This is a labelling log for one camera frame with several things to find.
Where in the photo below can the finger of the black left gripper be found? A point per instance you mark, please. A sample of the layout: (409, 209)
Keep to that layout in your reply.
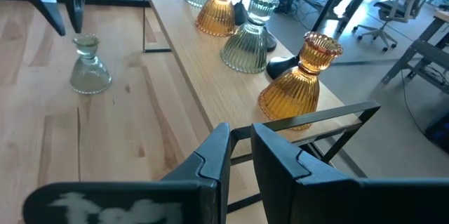
(78, 6)
(49, 10)

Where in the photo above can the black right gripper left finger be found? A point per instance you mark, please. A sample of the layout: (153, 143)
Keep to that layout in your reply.
(175, 203)

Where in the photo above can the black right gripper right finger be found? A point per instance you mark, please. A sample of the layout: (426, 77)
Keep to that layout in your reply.
(333, 203)

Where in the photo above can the amber ribbed glass candle holder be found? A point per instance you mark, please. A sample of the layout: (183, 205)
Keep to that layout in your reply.
(215, 17)
(294, 90)

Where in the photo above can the shortest black metal candlestick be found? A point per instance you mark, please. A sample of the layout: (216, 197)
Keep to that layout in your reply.
(280, 67)

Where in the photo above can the grey office chair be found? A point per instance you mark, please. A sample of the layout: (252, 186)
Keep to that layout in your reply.
(386, 5)

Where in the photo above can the black aluminium frame rail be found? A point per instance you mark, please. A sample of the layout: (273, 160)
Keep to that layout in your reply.
(119, 1)

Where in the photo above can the wooden shelf black metal frame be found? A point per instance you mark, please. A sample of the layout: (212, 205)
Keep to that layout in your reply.
(210, 76)

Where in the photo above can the grey metal desk frame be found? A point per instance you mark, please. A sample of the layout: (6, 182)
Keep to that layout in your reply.
(431, 53)

